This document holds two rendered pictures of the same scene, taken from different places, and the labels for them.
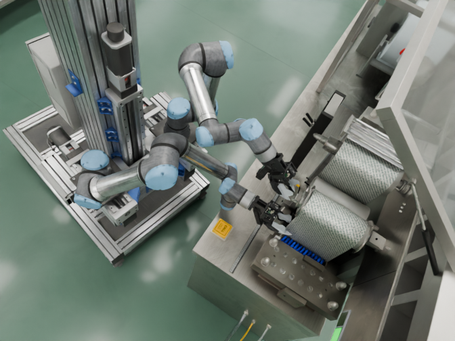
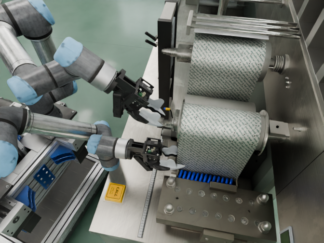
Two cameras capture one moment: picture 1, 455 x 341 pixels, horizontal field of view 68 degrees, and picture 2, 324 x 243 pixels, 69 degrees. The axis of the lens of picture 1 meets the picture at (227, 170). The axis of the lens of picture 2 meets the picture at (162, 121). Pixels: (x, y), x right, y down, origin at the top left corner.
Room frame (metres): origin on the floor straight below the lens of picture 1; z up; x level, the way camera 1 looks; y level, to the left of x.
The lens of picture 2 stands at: (0.20, -0.23, 1.87)
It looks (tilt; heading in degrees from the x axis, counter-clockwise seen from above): 52 degrees down; 356
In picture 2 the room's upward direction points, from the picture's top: straight up
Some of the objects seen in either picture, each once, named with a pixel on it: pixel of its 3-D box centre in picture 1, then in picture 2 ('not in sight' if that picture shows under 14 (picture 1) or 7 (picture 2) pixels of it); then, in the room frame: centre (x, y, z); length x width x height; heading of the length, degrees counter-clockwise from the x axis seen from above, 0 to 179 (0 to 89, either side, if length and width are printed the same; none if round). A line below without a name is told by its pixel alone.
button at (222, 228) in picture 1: (222, 229); (115, 192); (0.57, -0.07, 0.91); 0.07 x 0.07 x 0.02; 75
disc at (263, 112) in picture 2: (361, 236); (260, 132); (0.60, -0.58, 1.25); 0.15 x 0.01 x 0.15; 165
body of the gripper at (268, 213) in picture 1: (264, 209); (144, 151); (0.64, -0.20, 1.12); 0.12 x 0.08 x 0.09; 75
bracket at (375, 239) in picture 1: (376, 240); (278, 128); (0.59, -0.62, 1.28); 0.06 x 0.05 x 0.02; 75
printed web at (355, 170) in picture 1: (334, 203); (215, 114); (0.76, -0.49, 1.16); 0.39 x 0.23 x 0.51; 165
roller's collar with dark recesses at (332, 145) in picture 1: (332, 145); (185, 53); (0.92, -0.38, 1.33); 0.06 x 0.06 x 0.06; 75
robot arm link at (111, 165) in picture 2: (229, 196); (108, 155); (0.70, -0.05, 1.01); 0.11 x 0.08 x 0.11; 16
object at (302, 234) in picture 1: (311, 240); (209, 162); (0.58, -0.43, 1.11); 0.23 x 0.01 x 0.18; 75
